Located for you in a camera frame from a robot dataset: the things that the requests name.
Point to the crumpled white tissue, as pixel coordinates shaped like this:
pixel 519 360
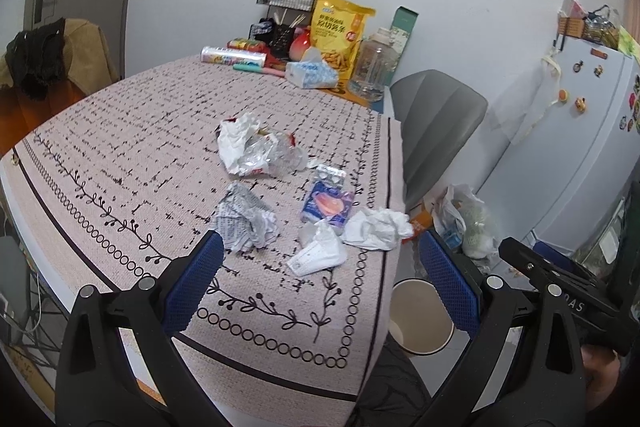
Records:
pixel 377 229

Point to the silver pill blister pack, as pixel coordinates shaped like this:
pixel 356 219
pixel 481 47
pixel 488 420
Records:
pixel 330 175

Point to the grey upholstered chair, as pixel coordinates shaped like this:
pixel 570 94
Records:
pixel 437 114

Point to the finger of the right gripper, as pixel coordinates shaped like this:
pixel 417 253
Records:
pixel 601 309

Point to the blue tissue pack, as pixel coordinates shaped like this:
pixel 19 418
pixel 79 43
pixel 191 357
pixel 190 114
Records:
pixel 311 72

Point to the purple snack packet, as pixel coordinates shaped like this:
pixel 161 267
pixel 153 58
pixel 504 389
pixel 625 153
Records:
pixel 328 203

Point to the crumpled white plastic wrapper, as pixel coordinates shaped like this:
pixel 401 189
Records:
pixel 247 147

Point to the white plastic grocery bag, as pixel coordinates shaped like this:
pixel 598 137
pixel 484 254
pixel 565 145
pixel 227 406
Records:
pixel 464 221

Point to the white refrigerator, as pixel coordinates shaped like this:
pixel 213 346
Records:
pixel 567 167

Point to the beige trash bin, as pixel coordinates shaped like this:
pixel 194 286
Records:
pixel 419 321

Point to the white plastic bag roll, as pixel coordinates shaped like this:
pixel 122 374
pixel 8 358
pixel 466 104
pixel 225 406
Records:
pixel 228 56

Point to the clear plastic water jug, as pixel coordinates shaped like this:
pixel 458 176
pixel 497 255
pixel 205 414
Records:
pixel 376 62

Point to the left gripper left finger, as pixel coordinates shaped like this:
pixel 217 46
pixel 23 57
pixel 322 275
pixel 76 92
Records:
pixel 119 366

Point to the right hand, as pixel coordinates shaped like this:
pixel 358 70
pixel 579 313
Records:
pixel 602 369

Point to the printed newspaper ball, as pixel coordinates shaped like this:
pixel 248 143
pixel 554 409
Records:
pixel 244 221

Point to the white paper wrapper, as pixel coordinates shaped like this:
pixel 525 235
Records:
pixel 320 249

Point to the green box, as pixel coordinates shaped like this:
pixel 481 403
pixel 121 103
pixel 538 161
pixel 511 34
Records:
pixel 401 30

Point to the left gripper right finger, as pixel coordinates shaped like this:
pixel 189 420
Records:
pixel 522 365

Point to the pink patterned tablecloth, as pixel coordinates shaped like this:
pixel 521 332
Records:
pixel 119 184

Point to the orange chair with clothes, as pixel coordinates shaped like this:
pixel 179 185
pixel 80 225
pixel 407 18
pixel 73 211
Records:
pixel 50 68

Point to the black wire rack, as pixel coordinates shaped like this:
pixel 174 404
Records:
pixel 282 21

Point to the orange carton box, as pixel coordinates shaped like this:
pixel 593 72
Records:
pixel 421 216

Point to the yellow snack bag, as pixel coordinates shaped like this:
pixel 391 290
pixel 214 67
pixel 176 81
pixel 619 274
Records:
pixel 337 27

